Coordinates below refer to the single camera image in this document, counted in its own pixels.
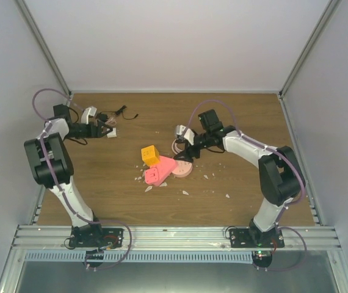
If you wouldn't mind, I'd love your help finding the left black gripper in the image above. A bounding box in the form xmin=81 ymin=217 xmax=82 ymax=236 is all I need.
xmin=65 ymin=121 xmax=112 ymax=139

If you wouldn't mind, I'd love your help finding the white usb charger plug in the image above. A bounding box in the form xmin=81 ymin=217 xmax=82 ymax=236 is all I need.
xmin=106 ymin=128 xmax=117 ymax=138

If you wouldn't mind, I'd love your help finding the round pink power strip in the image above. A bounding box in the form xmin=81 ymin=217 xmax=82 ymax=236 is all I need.
xmin=170 ymin=137 xmax=194 ymax=179

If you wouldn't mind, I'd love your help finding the black power adapter with cable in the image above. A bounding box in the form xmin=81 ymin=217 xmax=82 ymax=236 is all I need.
xmin=96 ymin=105 xmax=139 ymax=123

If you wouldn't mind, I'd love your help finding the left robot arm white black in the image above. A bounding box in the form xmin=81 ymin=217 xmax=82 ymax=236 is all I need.
xmin=24 ymin=104 xmax=114 ymax=247

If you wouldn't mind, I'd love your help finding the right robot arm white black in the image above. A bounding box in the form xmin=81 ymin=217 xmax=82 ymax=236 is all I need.
xmin=175 ymin=109 xmax=305 ymax=247

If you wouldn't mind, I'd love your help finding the pink triangular power socket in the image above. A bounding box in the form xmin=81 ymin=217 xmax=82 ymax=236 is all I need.
xmin=144 ymin=156 xmax=177 ymax=186

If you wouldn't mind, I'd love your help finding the yellow cube socket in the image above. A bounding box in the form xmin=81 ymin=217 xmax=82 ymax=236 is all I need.
xmin=141 ymin=145 xmax=160 ymax=167

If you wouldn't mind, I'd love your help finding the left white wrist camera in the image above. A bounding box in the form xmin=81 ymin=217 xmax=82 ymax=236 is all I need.
xmin=81 ymin=106 xmax=97 ymax=125

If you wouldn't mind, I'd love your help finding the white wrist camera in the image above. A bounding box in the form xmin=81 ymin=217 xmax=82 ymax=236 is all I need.
xmin=81 ymin=106 xmax=97 ymax=125
xmin=175 ymin=125 xmax=196 ymax=145

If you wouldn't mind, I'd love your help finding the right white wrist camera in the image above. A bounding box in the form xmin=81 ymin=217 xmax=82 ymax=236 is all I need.
xmin=175 ymin=125 xmax=196 ymax=145

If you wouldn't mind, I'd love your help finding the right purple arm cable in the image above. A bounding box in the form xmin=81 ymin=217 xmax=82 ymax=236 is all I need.
xmin=187 ymin=99 xmax=308 ymax=272

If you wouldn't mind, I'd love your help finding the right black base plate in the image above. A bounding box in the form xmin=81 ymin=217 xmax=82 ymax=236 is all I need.
xmin=227 ymin=227 xmax=285 ymax=248

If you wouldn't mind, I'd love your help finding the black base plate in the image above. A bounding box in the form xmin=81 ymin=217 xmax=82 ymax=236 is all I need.
xmin=227 ymin=227 xmax=285 ymax=248
xmin=63 ymin=226 xmax=124 ymax=250

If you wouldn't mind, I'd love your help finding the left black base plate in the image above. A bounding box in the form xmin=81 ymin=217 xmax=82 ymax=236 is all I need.
xmin=63 ymin=226 xmax=124 ymax=250

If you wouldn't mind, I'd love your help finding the slotted grey cable duct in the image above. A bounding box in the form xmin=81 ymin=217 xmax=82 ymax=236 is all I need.
xmin=25 ymin=250 xmax=253 ymax=264

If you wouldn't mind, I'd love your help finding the aluminium front rail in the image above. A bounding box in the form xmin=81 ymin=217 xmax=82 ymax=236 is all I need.
xmin=12 ymin=225 xmax=341 ymax=251

